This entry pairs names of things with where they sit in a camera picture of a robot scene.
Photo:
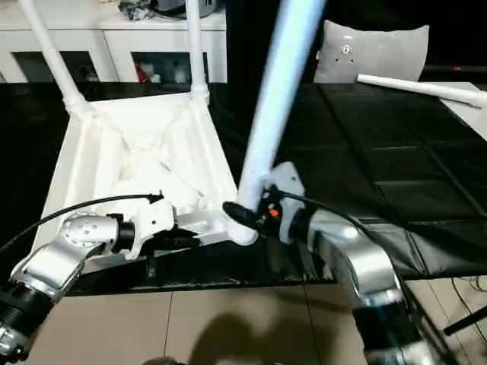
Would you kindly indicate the grey cushion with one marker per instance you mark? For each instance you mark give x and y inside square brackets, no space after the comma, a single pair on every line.
[373,53]

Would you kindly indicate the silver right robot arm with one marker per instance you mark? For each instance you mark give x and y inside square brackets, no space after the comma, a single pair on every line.
[358,258]

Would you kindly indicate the white flat board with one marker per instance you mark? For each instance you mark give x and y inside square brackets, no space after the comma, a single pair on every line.
[472,122]

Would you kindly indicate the white plastic table leg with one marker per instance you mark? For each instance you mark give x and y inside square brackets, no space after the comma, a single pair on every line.
[49,53]
[426,88]
[195,46]
[281,91]

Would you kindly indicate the white glass-door cabinet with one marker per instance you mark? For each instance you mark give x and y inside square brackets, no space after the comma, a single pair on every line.
[99,46]

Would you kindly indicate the black work mat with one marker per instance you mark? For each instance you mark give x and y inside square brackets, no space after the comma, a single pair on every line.
[396,175]

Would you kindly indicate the black sofa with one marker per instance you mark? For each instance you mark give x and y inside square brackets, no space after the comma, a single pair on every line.
[243,38]

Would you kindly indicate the white plastic table top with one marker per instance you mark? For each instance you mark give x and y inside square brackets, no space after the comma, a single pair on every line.
[144,137]

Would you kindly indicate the black metal frame bar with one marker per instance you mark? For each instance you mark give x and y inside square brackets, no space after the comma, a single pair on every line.
[466,318]

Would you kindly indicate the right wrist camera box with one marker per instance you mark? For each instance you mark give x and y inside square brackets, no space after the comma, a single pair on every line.
[288,182]

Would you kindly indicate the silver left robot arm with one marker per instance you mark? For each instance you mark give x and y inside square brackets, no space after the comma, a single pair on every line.
[68,251]

